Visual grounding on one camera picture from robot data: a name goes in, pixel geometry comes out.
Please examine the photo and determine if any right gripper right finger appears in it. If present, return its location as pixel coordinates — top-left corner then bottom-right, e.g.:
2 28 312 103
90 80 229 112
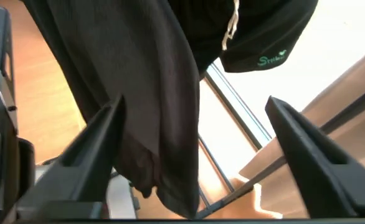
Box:
265 95 365 218

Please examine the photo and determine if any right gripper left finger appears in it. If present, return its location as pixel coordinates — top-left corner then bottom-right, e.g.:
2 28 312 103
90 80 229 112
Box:
16 95 126 218

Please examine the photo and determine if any black garment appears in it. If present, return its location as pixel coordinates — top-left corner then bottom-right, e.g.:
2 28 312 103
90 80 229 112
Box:
20 0 202 220
166 0 320 75

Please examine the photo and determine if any black clothes rack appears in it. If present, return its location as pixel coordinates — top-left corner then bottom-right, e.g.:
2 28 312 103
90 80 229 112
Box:
196 80 365 220

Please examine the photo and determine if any beige curtain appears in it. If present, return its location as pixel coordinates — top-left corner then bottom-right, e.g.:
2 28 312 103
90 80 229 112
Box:
239 40 365 218

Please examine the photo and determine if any window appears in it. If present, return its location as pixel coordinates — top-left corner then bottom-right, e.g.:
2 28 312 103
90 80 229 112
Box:
197 0 365 187

